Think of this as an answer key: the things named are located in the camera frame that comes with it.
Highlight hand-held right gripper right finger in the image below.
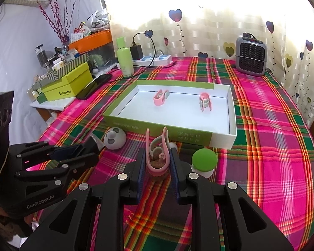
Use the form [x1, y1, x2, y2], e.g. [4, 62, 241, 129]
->
[169, 148, 295, 251]

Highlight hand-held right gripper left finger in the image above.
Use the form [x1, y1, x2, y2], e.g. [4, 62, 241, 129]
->
[19, 148, 147, 251]

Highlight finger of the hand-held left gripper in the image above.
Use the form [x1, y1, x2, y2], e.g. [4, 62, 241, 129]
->
[14, 153, 100, 187]
[9, 136, 99, 163]

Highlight pink and green plastic clip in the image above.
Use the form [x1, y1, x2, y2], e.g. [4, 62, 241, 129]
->
[146, 127, 170, 177]
[199, 92, 213, 112]
[153, 89, 170, 107]

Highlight green and white knob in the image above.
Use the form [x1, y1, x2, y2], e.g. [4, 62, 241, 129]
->
[191, 148, 217, 179]

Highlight white and grey mouse toy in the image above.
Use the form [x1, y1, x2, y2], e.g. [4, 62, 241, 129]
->
[103, 127, 127, 150]

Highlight green and white cardboard box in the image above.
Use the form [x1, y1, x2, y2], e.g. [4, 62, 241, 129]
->
[103, 81, 237, 149]

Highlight white side table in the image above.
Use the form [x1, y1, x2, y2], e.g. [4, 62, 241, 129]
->
[30, 65, 118, 111]

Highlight yellow-green shoe box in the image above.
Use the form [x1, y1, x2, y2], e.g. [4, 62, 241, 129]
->
[41, 62, 93, 102]

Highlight black phone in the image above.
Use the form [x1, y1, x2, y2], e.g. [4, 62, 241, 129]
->
[76, 74, 113, 100]

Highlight zigzag patterned box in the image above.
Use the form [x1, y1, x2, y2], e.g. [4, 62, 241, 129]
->
[33, 53, 90, 91]

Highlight dark glass jar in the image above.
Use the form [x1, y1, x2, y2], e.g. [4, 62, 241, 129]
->
[35, 44, 48, 68]

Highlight pink plaid tablecloth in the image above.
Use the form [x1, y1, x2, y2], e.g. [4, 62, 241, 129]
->
[33, 56, 314, 251]

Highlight glass tank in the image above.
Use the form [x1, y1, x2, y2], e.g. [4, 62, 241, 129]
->
[88, 42, 118, 72]

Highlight light green bottle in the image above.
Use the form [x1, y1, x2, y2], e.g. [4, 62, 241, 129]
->
[116, 37, 134, 77]

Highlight orange box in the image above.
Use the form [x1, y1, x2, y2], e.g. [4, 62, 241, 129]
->
[68, 29, 113, 54]

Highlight white and blue power strip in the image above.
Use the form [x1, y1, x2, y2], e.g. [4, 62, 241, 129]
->
[132, 54, 172, 67]

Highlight printed cards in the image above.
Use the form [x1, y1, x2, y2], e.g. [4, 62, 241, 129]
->
[69, 21, 92, 44]

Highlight black charger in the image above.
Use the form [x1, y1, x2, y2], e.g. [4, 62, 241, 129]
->
[130, 44, 144, 60]

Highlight white packets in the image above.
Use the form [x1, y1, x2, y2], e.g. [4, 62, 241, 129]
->
[90, 9, 111, 30]

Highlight grey space heater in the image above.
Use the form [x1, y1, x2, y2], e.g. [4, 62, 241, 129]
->
[235, 33, 268, 77]

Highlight heart print curtain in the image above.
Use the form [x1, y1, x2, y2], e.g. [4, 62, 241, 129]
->
[102, 0, 314, 128]

